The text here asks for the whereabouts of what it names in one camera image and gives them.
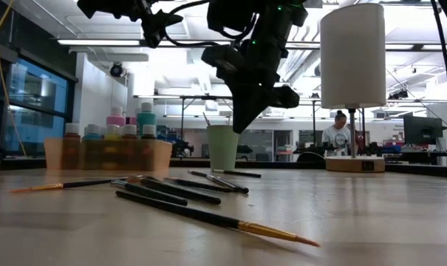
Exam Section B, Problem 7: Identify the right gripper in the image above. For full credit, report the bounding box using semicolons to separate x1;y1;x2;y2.
201;44;301;134

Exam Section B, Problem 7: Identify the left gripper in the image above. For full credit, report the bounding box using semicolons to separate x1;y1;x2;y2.
77;0;183;49

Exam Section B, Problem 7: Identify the silver ferrule black paintbrush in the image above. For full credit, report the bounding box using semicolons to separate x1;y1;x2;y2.
206;174;250;195
111;178;189;207
188;168;233;190
212;168;263;179

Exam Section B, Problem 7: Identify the large teal paint bottle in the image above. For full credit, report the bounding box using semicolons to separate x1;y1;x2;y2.
136;101;157;126

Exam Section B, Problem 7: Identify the small dark brown paint bottle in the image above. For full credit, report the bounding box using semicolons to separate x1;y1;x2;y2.
140;123;157;170

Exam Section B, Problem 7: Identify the gold ferrule black paintbrush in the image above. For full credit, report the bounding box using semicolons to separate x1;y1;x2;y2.
129;175;222;206
10;177;130;194
163;176;232;194
115;190;321;248

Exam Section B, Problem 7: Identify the small yellow paint bottle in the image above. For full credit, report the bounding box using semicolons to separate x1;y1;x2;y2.
103;123;121;170

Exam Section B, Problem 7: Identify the small blue paint bottle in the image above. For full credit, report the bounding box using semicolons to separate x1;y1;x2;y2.
84;123;103;170

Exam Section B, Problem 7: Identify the light green plastic cup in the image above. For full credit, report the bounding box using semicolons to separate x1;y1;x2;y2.
206;124;241;172

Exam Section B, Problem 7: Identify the black framed background table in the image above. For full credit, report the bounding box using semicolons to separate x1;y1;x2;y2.
133;95;322;140

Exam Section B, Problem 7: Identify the person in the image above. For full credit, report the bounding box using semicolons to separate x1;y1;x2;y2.
321;109;352;157

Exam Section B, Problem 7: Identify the white shade wooden base lamp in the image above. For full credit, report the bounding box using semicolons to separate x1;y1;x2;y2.
318;2;387;174

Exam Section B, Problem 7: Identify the large glass window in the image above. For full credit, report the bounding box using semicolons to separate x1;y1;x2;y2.
0;51;78;156

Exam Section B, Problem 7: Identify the black computer monitor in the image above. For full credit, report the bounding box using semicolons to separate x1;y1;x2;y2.
403;115;444;146

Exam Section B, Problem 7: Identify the orange translucent plastic tray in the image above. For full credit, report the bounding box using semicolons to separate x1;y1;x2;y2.
44;137;174;172

